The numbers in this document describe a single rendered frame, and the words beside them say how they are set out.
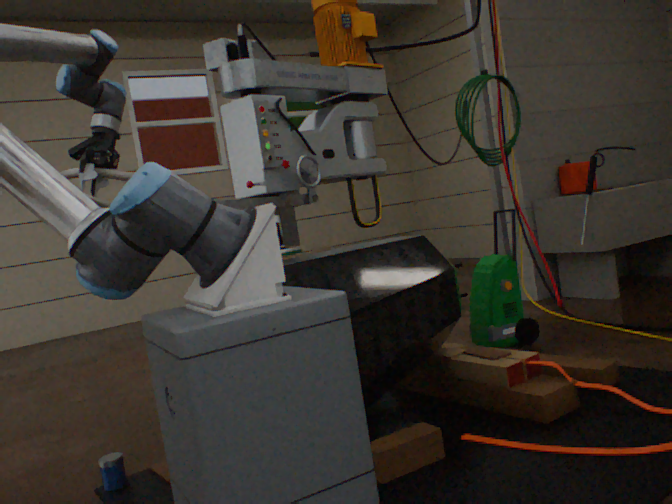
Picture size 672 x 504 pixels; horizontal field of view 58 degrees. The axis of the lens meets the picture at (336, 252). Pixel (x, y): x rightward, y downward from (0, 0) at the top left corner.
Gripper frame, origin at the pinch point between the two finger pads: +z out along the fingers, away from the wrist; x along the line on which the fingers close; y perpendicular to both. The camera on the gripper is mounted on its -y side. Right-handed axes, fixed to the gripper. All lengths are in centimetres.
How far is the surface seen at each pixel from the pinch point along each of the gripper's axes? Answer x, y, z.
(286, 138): 70, 39, -49
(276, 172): 67, 38, -33
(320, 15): 94, 39, -126
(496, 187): 319, 131, -118
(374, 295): 84, 82, 14
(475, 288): 239, 120, -19
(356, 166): 111, 62, -53
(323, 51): 101, 41, -110
